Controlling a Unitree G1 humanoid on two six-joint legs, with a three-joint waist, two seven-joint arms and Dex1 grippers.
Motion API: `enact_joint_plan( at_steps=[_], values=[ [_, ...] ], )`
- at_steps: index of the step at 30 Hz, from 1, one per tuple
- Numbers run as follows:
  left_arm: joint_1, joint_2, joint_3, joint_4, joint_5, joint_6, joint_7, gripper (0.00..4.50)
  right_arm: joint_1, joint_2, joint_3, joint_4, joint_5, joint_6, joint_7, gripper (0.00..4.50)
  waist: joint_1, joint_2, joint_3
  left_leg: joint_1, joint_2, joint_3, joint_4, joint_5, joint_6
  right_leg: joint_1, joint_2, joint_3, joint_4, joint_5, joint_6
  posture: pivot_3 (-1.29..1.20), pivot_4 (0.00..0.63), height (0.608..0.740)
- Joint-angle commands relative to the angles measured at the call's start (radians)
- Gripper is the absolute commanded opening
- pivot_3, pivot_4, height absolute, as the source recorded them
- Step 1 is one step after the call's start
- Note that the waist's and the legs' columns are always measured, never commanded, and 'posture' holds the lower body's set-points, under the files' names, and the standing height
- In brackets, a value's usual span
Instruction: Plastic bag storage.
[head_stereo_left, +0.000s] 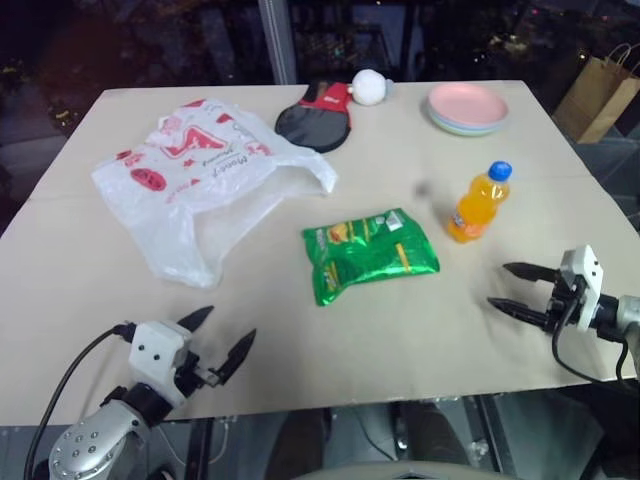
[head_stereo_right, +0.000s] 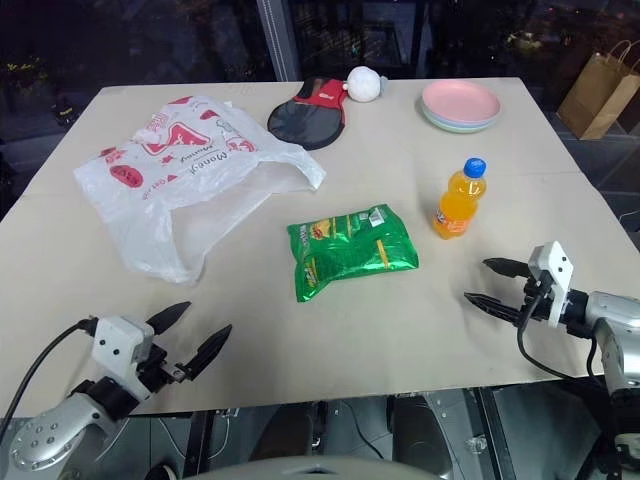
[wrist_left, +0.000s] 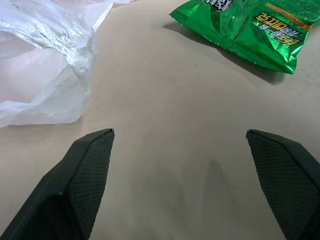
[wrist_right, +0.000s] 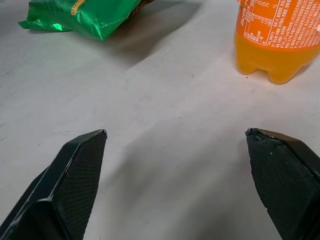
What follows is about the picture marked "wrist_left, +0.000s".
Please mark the white translucent plastic bag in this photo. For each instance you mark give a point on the white translucent plastic bag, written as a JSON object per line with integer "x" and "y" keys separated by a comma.
{"x": 42, "y": 62}

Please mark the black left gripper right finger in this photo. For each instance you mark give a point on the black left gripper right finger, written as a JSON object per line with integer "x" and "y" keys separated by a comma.
{"x": 282, "y": 175}

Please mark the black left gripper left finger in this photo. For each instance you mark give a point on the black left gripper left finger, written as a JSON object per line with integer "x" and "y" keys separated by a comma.
{"x": 75, "y": 185}

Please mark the green foil snack bag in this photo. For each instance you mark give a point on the green foil snack bag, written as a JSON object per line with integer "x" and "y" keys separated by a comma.
{"x": 252, "y": 30}

